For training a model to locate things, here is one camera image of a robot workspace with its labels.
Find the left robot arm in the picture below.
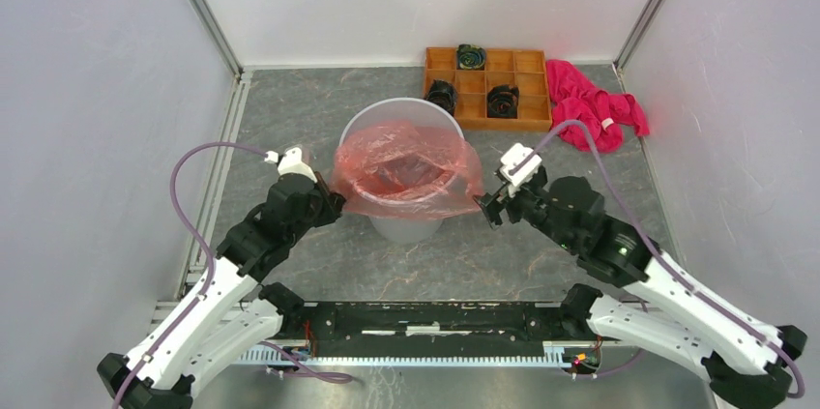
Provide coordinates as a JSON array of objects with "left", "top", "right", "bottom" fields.
[{"left": 97, "top": 173, "right": 345, "bottom": 408}]

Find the white slotted cable duct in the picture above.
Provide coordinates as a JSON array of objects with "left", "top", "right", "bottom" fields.
[{"left": 234, "top": 345, "right": 591, "bottom": 370}]

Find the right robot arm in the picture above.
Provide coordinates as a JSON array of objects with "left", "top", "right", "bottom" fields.
[{"left": 475, "top": 173, "right": 806, "bottom": 408}]

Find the pink crumpled cloth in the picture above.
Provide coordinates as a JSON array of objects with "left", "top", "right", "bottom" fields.
[{"left": 545, "top": 59, "right": 650, "bottom": 153}]

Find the grey plastic trash bin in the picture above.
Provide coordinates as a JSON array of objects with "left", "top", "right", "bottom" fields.
[{"left": 337, "top": 97, "right": 464, "bottom": 244}]

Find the red translucent trash bag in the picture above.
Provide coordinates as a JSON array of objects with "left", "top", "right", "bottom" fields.
[{"left": 330, "top": 121, "right": 484, "bottom": 220}]

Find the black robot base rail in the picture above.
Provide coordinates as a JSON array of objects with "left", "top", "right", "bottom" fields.
[{"left": 269, "top": 283, "right": 602, "bottom": 360}]

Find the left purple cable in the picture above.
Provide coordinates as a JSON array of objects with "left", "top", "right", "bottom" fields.
[{"left": 109, "top": 141, "right": 274, "bottom": 409}]

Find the dark rolled belt top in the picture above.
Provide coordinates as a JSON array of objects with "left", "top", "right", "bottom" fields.
[{"left": 455, "top": 44, "right": 486, "bottom": 71}]

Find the black rolled belt right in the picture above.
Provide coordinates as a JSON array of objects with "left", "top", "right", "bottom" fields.
[{"left": 486, "top": 84, "right": 520, "bottom": 119}]

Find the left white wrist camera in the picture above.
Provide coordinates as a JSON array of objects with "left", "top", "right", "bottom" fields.
[{"left": 263, "top": 146, "right": 318, "bottom": 183}]

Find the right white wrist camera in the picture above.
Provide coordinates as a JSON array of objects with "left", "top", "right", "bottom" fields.
[{"left": 497, "top": 143, "right": 542, "bottom": 197}]

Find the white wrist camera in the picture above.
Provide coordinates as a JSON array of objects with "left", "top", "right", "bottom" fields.
[
  {"left": 263, "top": 146, "right": 318, "bottom": 183},
  {"left": 497, "top": 143, "right": 542, "bottom": 197}
]

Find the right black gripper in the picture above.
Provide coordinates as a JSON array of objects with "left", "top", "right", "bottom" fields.
[{"left": 471, "top": 172, "right": 578, "bottom": 252}]

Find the orange compartment tray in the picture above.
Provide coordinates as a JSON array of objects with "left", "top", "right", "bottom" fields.
[{"left": 424, "top": 47, "right": 553, "bottom": 131}]

